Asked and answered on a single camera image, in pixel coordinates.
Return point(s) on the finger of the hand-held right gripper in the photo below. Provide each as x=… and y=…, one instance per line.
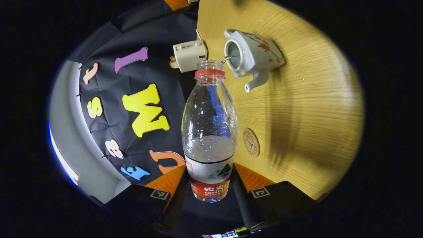
x=176, y=3

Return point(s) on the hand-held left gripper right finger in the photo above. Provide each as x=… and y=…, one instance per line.
x=243, y=201

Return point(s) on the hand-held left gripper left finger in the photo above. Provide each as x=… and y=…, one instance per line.
x=178, y=201

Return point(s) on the round wooden coaster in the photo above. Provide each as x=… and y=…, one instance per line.
x=251, y=142

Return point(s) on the clear plastic water bottle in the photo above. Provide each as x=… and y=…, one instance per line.
x=209, y=148

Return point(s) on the white floral teacup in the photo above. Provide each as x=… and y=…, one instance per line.
x=257, y=56

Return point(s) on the black backdrop cloth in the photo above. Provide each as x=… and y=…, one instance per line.
x=158, y=39

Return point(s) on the white toaster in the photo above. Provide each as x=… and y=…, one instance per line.
x=190, y=54

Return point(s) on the bread slice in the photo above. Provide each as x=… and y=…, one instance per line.
x=173, y=62

